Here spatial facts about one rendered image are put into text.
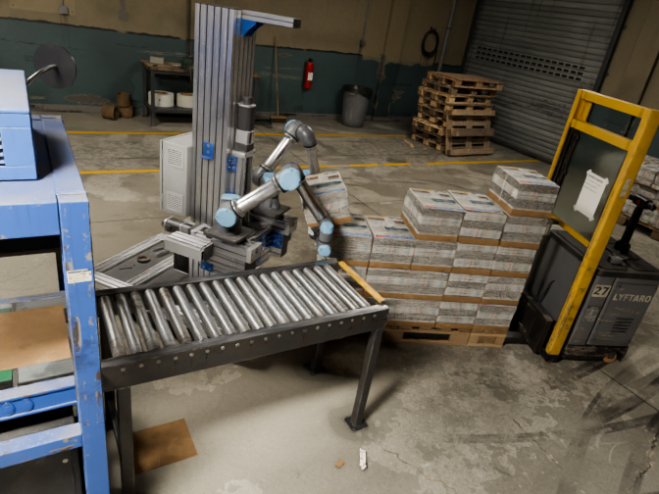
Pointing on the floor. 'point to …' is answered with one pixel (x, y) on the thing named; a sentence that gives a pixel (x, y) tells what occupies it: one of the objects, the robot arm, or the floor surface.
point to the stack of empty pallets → (446, 92)
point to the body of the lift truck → (595, 296)
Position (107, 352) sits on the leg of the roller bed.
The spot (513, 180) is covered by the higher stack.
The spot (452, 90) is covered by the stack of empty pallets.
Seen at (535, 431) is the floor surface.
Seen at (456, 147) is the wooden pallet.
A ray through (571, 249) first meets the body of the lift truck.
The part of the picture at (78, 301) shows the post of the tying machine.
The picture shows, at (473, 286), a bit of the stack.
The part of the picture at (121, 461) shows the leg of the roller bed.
